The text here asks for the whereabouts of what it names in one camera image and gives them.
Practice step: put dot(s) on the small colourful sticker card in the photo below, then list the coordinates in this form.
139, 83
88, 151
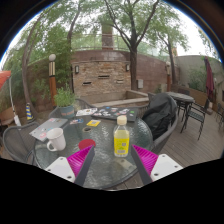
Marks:
76, 121

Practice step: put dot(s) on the orange patio umbrella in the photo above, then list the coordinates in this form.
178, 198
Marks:
3, 76

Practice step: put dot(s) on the grey wall box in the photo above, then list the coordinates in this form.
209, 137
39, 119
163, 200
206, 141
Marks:
140, 83

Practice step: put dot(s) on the tree with dark forked trunk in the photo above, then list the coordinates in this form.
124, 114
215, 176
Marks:
133, 66

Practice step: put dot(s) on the white sticker sheet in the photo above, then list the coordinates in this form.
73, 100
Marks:
86, 111

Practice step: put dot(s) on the blue yellow striped cone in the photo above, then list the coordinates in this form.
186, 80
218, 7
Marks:
29, 111

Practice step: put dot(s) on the clear bottle yellow label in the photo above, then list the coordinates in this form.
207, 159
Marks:
121, 141

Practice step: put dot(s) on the round dark patio table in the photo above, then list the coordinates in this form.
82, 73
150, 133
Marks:
181, 97

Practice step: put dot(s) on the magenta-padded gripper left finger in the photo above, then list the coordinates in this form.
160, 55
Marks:
78, 160

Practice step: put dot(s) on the closed maroon patio umbrella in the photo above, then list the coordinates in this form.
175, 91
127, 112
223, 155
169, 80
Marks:
209, 78

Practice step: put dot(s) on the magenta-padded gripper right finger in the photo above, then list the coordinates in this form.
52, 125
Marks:
148, 159

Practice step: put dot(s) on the black laptop with stickers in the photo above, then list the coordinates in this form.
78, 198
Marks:
115, 113

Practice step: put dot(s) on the tree with leaning trunk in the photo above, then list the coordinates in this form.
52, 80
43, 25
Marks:
25, 83

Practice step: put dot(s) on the brown wooden lamp post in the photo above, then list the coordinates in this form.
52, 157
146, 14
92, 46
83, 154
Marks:
168, 76

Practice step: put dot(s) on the green plant in teal pot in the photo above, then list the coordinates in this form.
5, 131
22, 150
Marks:
65, 100

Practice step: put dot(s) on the silver laptop with stickers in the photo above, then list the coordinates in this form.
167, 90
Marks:
48, 128

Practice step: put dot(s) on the flat round red coaster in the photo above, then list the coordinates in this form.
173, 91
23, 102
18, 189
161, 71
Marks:
86, 143

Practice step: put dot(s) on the thin-trunked tree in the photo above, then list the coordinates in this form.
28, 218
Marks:
171, 66

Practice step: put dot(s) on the white mug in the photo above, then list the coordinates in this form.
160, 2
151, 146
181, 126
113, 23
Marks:
57, 139

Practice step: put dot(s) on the yellow card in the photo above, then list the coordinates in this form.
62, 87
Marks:
93, 123

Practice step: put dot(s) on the dark metal patio chair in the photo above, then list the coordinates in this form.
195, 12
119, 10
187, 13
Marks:
196, 115

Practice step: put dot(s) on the black wall lamp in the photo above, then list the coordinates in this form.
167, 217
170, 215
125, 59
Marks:
77, 69
127, 67

